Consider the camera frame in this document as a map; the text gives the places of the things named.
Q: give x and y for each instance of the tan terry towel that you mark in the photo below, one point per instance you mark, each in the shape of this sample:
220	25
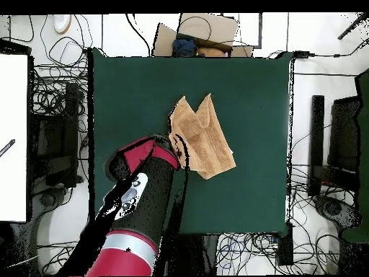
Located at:
207	144

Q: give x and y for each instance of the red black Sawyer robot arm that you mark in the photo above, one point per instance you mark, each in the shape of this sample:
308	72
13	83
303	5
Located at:
144	202

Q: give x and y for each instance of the dark green table cloth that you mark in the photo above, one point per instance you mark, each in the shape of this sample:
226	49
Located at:
144	86

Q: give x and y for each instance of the orange garment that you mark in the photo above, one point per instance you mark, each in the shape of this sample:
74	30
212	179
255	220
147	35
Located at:
210	52

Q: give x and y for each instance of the dark blue garment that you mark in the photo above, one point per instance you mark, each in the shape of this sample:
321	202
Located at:
184	46

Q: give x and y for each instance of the black equipment stand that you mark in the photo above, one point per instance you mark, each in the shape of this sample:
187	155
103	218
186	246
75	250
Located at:
72	129

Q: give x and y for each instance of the brown cardboard box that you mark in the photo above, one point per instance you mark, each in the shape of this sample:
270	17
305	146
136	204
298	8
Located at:
207	27

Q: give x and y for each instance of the black upright bar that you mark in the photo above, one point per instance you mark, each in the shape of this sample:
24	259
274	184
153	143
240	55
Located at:
317	129

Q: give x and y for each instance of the black power strip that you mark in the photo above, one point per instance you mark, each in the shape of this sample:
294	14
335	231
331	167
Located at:
285	245

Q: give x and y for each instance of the black power adapter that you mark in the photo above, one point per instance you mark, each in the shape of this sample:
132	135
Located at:
302	53

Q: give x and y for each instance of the black monitor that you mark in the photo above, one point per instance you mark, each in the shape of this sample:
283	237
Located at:
344	132

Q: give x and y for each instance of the black marker pen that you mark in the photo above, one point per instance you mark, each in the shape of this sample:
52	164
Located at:
8	147

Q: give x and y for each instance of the white shoe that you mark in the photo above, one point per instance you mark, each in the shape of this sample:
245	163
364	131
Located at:
62	22

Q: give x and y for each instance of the green chair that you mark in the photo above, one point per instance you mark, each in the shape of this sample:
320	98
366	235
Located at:
363	144

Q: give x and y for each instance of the black tripod leg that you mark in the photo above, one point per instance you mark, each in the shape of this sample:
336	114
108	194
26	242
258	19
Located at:
353	27

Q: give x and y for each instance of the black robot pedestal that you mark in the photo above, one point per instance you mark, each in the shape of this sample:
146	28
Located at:
196	254

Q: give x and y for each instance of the white board with black frame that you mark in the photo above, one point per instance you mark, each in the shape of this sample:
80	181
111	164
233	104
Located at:
13	129

